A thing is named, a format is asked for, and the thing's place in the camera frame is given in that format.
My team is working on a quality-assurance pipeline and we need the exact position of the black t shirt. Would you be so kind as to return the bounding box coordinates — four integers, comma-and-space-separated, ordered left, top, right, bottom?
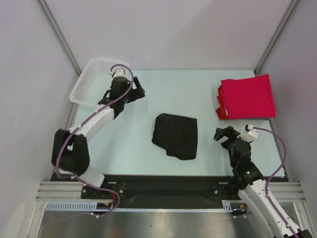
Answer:
152, 113, 198, 161

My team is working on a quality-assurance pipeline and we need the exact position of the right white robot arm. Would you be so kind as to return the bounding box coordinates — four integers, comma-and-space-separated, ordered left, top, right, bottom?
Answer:
213, 125, 313, 238

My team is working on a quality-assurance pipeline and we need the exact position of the red folded t shirt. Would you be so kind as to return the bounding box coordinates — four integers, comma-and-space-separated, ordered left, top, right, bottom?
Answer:
215, 85, 229, 120

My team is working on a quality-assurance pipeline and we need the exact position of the white plastic basket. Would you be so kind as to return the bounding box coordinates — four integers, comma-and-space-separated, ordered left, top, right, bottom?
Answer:
69, 58, 130, 108

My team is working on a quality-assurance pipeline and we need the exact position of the pink folded t shirt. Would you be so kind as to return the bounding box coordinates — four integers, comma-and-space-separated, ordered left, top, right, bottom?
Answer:
220, 74, 276, 120

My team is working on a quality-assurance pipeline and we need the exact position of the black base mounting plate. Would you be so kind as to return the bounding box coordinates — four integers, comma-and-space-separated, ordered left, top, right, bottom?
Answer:
49, 174, 290, 209

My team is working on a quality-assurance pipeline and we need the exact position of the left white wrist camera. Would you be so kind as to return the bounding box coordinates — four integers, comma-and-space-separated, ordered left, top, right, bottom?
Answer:
109, 68, 126, 78

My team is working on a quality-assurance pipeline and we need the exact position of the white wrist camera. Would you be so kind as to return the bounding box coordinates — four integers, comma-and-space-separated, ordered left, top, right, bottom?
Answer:
237, 124, 259, 143
109, 68, 126, 78

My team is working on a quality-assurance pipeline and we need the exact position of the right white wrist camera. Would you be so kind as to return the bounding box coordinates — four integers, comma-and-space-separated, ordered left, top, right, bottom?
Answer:
237, 124, 259, 143

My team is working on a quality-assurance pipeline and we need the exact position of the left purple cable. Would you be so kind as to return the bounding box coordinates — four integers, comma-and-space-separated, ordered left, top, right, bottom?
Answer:
54, 63, 135, 219

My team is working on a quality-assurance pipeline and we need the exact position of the white slotted cable duct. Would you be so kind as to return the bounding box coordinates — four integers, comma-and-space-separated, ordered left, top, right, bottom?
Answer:
46, 199, 248, 212

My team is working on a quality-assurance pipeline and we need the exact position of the left aluminium frame post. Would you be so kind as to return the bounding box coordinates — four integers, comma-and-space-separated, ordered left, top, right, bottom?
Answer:
36, 0, 82, 75

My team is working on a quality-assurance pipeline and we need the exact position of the aluminium frame post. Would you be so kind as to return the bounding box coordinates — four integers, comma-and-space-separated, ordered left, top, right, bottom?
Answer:
36, 0, 82, 75
254, 0, 300, 75

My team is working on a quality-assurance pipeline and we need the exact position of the aluminium front rail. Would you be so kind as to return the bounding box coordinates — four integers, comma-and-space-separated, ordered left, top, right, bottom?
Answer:
36, 181, 83, 201

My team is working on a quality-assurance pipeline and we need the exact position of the right aluminium frame post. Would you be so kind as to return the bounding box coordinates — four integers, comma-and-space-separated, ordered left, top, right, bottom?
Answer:
254, 0, 300, 75

